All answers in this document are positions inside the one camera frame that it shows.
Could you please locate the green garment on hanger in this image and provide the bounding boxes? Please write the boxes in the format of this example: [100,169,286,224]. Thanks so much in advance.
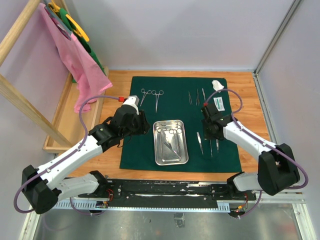
[59,8,106,75]

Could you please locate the purple cable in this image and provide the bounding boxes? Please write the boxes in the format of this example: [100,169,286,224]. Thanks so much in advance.
[13,95,125,216]
[202,88,309,218]

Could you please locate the white gauze roll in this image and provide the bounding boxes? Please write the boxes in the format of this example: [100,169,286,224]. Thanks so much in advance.
[211,80,225,91]

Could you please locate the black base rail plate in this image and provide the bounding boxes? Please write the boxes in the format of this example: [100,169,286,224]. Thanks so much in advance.
[79,179,256,209]

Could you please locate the steel tweezers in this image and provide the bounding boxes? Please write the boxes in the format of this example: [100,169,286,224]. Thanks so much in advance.
[188,91,193,105]
[201,88,206,102]
[196,89,200,106]

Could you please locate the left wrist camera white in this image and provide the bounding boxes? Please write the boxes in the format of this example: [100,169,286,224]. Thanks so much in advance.
[123,95,139,114]

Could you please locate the grey hanger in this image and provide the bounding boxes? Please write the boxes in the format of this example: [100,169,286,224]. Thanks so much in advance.
[44,3,72,38]

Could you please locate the dark green surgical cloth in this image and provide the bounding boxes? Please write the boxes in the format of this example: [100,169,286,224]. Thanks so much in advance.
[120,76,242,173]

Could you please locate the steel forceps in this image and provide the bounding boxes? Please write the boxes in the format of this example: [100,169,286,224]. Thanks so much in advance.
[151,90,164,113]
[139,88,152,107]

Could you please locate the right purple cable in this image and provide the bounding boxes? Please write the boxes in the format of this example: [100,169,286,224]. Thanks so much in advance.
[202,88,309,218]

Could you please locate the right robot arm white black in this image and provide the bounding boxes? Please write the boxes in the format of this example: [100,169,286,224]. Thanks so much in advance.
[201,103,300,200]

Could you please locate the yellow hanger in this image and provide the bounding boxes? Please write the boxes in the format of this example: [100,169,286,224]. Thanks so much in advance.
[47,0,90,43]

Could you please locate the blue suture packet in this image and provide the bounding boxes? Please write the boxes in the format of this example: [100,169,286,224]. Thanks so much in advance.
[213,97,225,112]

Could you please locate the steel instrument tray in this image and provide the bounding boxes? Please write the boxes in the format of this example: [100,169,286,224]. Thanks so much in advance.
[153,119,189,166]

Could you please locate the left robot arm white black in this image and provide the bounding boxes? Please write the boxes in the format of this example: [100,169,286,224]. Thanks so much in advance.
[21,96,150,214]

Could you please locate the pink cloth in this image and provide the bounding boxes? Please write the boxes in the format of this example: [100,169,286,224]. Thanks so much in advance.
[39,3,113,113]

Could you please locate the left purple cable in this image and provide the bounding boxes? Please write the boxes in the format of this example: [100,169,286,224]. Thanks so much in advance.
[13,95,125,216]

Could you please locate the steel surgical scissors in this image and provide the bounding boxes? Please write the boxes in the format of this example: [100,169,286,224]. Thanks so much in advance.
[157,127,181,161]

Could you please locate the wooden rack frame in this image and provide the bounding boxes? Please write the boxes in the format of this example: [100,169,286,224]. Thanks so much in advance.
[0,0,110,154]

